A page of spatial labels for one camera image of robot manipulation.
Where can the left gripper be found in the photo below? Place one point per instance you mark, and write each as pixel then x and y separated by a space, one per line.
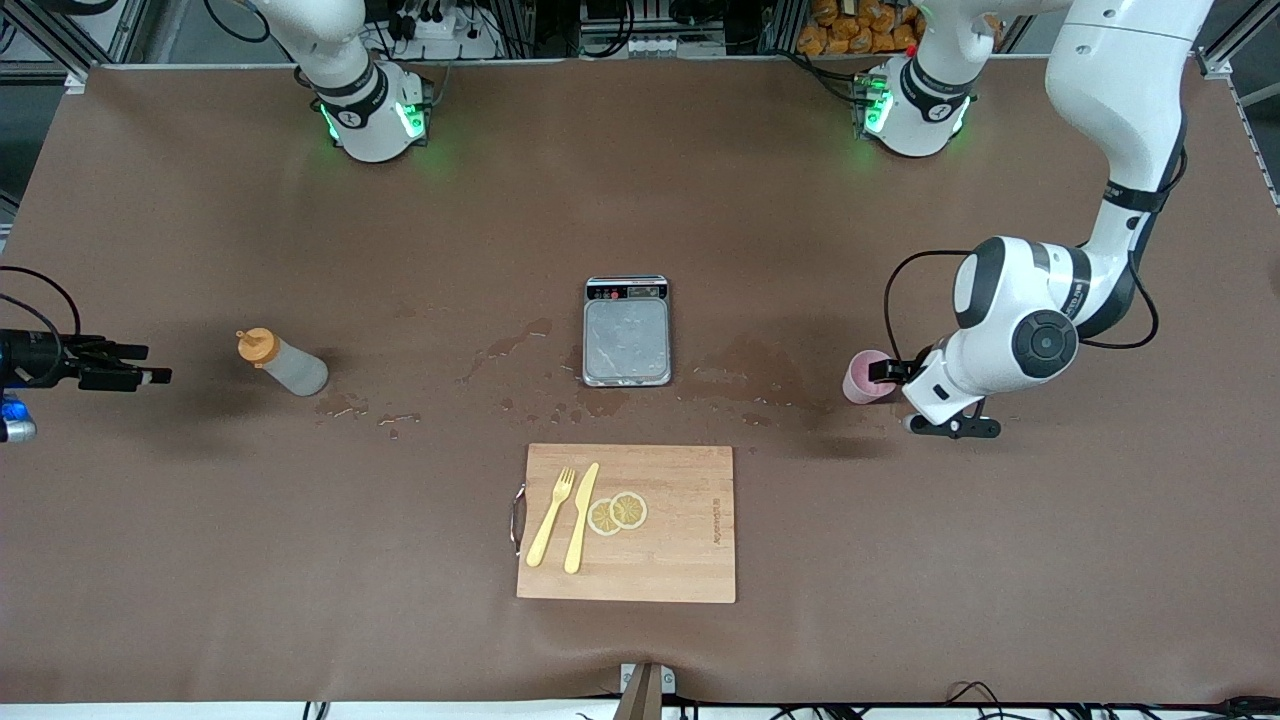
pixel 912 369

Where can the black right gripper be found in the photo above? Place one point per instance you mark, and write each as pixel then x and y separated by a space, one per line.
pixel 32 358

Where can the pink plastic cup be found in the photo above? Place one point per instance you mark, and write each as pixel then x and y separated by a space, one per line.
pixel 858 385

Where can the squeeze bottle with orange cap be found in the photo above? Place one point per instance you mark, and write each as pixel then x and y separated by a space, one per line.
pixel 295 370

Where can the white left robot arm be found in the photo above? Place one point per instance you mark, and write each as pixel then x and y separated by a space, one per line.
pixel 1130 90

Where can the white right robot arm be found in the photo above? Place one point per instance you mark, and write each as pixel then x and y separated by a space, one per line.
pixel 370 130

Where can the brown table mat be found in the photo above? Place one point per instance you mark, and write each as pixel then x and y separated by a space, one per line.
pixel 900 550

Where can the silver digital kitchen scale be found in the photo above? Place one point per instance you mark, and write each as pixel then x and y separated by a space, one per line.
pixel 627 345

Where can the wooden cutting board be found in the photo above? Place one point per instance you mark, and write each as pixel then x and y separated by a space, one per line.
pixel 680 540

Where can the lemon slice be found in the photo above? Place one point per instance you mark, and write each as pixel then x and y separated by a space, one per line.
pixel 630 510
pixel 600 518

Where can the orange snack packets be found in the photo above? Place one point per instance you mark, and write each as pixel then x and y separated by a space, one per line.
pixel 850 30

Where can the yellow plastic knife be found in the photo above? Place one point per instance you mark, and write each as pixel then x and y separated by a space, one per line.
pixel 578 530

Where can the yellow plastic fork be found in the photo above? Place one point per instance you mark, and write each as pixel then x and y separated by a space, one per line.
pixel 548 525

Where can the white connector block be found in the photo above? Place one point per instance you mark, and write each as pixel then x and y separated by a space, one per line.
pixel 660 47

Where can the white power strip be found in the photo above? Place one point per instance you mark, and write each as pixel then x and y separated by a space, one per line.
pixel 460 42

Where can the metal table edge bracket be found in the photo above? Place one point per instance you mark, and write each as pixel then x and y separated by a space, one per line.
pixel 645 695

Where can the aluminium frame rail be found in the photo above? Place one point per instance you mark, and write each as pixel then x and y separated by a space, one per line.
pixel 1213 65

